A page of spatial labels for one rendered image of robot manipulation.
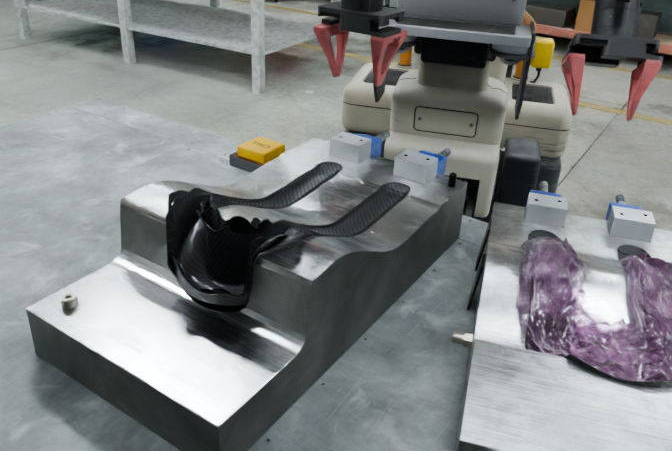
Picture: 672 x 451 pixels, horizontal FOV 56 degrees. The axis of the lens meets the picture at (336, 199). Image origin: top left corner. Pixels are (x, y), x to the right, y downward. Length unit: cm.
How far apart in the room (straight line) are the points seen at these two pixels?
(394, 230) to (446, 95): 53
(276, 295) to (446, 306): 25
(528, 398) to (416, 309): 28
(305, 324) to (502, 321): 19
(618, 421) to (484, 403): 10
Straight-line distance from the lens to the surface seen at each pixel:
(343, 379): 67
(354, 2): 85
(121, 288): 71
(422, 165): 86
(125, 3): 469
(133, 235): 73
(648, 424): 54
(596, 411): 54
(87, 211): 100
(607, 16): 91
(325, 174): 89
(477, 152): 123
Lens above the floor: 126
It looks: 27 degrees down
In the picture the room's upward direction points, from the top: 3 degrees clockwise
